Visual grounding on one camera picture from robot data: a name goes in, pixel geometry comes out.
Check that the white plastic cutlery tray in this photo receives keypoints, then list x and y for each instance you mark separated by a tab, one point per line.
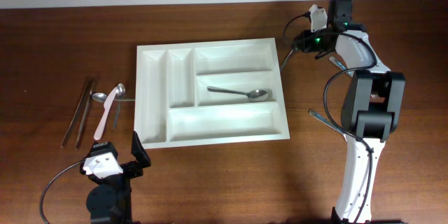
173	107

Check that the large steel spoon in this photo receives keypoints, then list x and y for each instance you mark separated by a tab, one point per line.
285	61
257	95

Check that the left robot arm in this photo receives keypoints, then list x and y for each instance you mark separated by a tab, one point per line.
110	201

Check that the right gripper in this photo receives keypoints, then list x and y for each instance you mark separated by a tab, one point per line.
307	46

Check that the steel fork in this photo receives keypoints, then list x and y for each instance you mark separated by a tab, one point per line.
325	121
340	65

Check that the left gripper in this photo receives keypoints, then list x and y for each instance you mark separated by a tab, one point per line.
140	156

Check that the small steel teaspoon lying sideways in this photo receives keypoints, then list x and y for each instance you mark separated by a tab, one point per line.
101	97

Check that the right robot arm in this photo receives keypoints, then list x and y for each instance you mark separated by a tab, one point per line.
371	107

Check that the small steel teaspoon upright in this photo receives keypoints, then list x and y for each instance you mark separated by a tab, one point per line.
119	94

